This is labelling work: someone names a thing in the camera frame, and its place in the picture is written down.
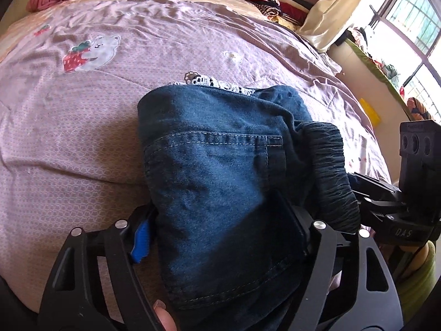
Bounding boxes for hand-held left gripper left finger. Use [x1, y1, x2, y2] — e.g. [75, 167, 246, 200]
[38, 205, 166, 331]

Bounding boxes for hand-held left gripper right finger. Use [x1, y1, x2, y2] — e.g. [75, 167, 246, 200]
[276, 189, 404, 331]

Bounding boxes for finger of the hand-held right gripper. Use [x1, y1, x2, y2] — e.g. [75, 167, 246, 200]
[358, 196, 411, 222]
[347, 172, 403, 199]

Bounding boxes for blue denim pants lace trim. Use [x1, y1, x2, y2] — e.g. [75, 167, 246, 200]
[137, 72, 361, 331]

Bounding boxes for person's right forearm green sleeve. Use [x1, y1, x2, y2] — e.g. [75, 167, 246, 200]
[393, 241, 439, 321]

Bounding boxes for person's left hand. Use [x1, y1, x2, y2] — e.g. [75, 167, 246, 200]
[152, 299, 180, 331]

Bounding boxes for purple bear print quilt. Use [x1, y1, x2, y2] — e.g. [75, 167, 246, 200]
[0, 0, 394, 315]

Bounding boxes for barred window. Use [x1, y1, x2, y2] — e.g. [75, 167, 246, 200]
[369, 0, 441, 92]

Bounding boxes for cream curtain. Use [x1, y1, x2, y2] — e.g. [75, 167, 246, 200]
[295, 0, 378, 53]

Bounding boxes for stack of folded clothes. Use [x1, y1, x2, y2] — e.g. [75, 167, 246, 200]
[233, 0, 322, 31]

